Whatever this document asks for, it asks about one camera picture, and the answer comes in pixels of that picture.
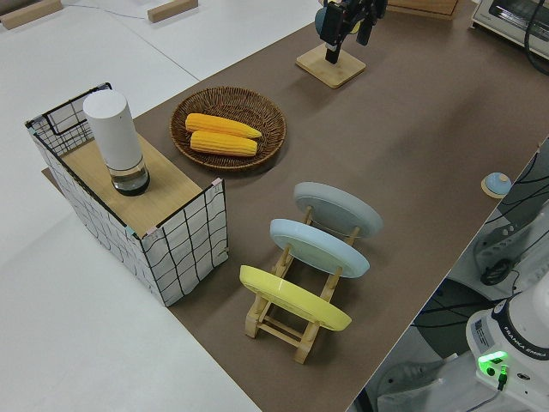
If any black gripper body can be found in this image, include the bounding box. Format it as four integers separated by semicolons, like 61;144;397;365
321;0;388;21

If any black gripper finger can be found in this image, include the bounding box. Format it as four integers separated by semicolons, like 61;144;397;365
354;3;379;46
322;3;347;65

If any gray round plate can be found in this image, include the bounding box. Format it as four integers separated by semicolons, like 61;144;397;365
293;181;383;240

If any light blue round plate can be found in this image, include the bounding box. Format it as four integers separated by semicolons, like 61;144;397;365
268;218;371;280

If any yellow round plate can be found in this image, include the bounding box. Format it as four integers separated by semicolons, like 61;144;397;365
238;264;353;332

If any low wooden plate rack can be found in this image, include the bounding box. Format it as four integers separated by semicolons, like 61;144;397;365
244;205;361;365

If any dark blue mug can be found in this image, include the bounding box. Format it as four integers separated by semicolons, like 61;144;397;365
314;6;363;36

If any wooden mug tree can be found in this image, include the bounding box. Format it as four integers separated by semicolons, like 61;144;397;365
294;40;367;90

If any wooden drawer cabinet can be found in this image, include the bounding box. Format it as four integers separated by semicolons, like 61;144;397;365
385;0;460;21

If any brown table mat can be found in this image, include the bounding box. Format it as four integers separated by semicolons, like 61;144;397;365
40;0;549;412

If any brown wicker basket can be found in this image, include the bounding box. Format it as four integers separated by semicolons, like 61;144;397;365
170;87;287;169

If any white toaster oven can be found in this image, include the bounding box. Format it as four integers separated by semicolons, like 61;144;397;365
469;0;549;49

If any yellow corn cob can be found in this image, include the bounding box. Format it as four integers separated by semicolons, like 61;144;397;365
184;112;263;140
189;130;259;158

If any wooden block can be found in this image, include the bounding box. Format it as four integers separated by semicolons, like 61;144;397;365
0;0;63;30
147;0;200;23

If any white cylinder bottle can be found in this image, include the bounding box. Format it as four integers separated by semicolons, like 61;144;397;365
82;88;151;197

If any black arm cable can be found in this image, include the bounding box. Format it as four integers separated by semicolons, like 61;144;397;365
522;0;549;77

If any black wire grid box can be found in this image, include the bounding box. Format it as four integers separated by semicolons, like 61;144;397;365
24;81;228;308

